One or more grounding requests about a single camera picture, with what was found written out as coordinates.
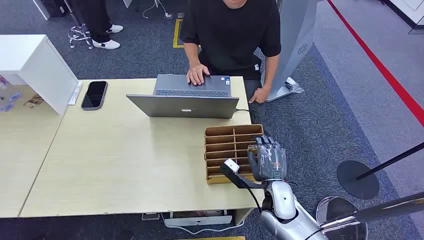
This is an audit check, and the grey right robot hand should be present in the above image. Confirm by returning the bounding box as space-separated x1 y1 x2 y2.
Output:
246 134 288 183

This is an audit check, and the person's left hand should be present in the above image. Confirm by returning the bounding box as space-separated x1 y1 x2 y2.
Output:
248 86 270 105

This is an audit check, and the person's hand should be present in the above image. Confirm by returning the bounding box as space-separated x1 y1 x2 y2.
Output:
186 63 211 87
248 86 270 105

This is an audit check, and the person's right hand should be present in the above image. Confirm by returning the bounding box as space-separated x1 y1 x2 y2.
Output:
186 63 211 87

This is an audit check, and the standing person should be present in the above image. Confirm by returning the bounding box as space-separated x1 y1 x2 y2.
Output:
71 0 124 51

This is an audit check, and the cardboard slot organizer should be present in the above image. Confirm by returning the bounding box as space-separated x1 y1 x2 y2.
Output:
203 124 265 185

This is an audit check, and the black stanchion with disc base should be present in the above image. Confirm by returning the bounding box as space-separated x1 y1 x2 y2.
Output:
336 141 424 201

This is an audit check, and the white drawer unit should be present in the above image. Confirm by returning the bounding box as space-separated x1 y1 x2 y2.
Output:
163 209 234 228

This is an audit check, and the grey laptop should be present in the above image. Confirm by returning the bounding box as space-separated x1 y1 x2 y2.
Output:
125 73 240 120

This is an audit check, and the chrome stanchion with round base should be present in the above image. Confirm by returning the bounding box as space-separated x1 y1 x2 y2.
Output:
315 191 424 240

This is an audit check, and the grey standing panel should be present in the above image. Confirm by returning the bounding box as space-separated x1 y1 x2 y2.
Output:
260 0 324 103

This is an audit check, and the black smartphone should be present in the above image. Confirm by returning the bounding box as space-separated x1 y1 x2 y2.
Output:
80 80 109 111

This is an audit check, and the white furniture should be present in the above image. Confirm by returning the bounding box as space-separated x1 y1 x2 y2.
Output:
380 0 424 36

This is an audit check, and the white flat strip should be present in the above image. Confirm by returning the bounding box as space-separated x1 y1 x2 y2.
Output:
67 80 83 106

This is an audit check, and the chrome chair base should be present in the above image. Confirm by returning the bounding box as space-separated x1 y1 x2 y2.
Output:
67 23 95 50

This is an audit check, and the printed brochure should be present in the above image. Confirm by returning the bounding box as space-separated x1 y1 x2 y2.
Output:
23 93 45 110

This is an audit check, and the white box cabinet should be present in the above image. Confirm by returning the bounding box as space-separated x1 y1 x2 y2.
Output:
0 34 80 116

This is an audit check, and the clear plastic bottle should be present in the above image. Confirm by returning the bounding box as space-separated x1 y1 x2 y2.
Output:
0 91 22 113

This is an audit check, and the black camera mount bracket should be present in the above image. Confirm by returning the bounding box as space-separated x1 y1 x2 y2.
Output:
219 163 267 190

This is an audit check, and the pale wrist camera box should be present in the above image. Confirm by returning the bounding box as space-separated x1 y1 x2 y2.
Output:
223 158 240 174

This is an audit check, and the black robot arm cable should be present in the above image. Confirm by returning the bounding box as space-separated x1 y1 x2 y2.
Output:
245 186 264 214

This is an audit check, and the thin white floor cable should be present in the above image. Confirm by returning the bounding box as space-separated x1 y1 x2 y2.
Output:
142 0 173 20

